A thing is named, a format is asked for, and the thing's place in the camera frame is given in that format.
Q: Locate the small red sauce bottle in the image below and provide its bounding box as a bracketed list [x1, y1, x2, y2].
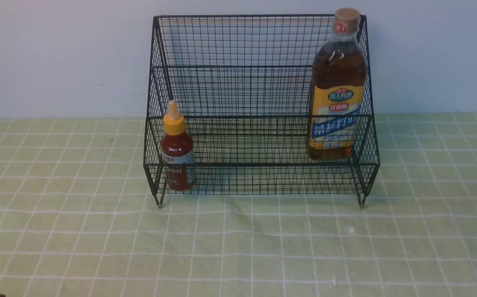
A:
[161, 100, 197, 192]

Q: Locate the large brown cooking wine bottle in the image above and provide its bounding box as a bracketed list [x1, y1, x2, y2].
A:
[307, 8, 368, 160]

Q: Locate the green checkered tablecloth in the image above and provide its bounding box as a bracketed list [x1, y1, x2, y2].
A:
[0, 113, 477, 297]

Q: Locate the black wire mesh shelf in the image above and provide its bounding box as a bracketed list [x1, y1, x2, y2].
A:
[144, 14, 380, 207]

